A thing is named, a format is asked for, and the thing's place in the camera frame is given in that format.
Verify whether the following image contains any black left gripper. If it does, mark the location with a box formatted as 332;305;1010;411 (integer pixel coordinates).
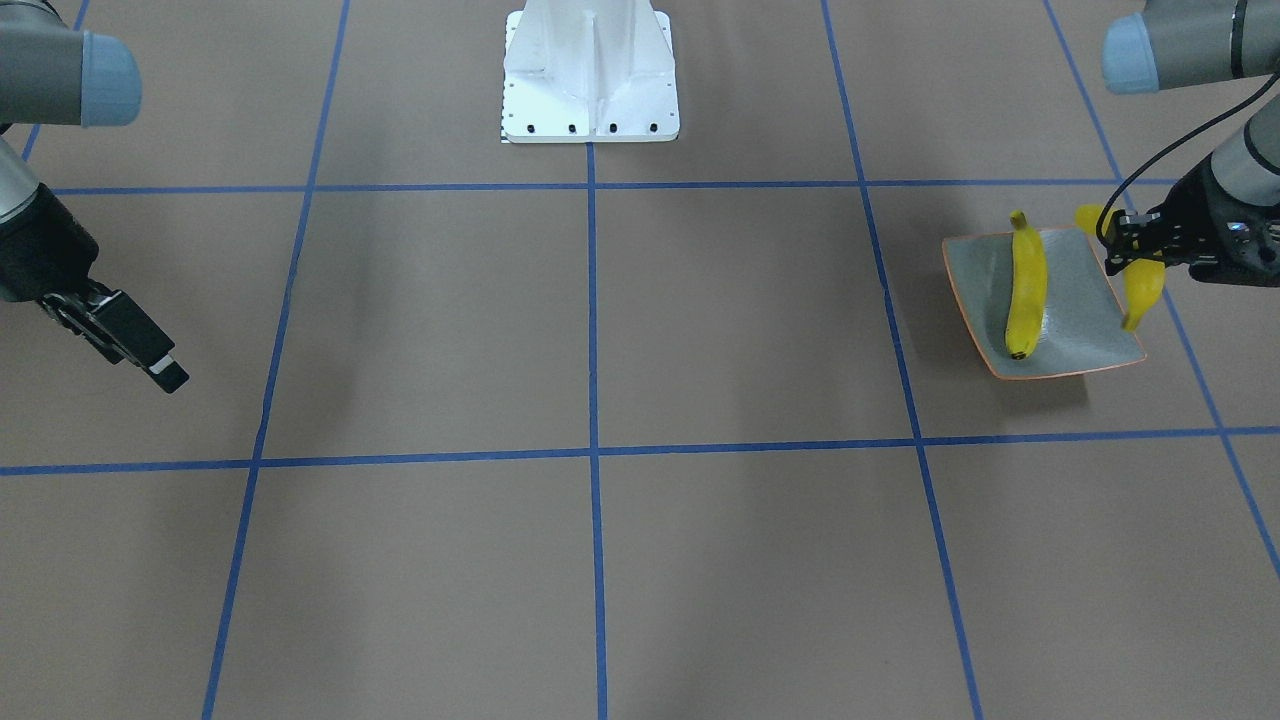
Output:
1103;160;1279;288

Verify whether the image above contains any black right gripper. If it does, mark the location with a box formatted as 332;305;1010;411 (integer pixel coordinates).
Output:
1;184;189;395

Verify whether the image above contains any yellow banana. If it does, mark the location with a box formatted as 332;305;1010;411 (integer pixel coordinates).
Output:
1074;204;1167;334
1005;210;1050;361

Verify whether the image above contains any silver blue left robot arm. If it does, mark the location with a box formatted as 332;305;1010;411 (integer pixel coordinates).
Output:
1088;1;1279;287

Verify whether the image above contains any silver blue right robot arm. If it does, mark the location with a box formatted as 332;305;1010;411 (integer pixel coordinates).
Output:
1;1;189;393

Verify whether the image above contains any square blue ceramic plate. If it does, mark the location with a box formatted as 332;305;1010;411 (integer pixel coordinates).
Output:
941;227;1147;380

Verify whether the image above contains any white camera mast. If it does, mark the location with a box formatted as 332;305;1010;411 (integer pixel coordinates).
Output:
500;1;681;143

